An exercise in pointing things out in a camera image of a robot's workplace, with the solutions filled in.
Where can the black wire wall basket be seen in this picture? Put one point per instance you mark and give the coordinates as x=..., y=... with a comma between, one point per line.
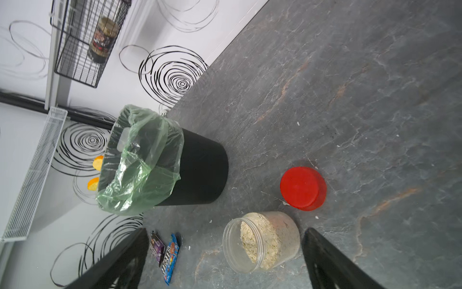
x=77, y=21

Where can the red jar lid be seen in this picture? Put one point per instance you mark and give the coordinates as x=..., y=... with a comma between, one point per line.
x=303, y=188

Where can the aluminium wall rail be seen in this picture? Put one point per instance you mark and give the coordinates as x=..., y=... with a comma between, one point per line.
x=57, y=86

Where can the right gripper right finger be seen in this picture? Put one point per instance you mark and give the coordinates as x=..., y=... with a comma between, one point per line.
x=329, y=268

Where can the front toast slice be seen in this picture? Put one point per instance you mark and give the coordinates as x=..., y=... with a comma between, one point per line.
x=93, y=184

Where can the purple candy bar wrapper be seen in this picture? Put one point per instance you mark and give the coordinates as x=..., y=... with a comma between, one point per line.
x=157, y=248

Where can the oatmeal jar clear plastic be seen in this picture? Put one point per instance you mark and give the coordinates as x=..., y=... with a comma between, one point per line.
x=259, y=242

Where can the toast slice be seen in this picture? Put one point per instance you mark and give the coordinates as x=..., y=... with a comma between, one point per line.
x=97, y=163
x=93, y=184

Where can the small jar in basket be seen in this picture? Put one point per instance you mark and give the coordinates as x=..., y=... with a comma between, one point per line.
x=103, y=40

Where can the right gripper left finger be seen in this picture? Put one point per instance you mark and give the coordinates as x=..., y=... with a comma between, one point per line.
x=121, y=268

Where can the rear toast slice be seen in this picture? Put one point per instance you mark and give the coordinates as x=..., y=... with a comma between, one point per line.
x=97, y=163

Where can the white wire wall shelf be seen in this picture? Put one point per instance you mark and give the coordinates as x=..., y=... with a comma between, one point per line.
x=23, y=213

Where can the blue m&m's candy bag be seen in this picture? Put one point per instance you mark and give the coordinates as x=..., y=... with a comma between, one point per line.
x=170, y=258

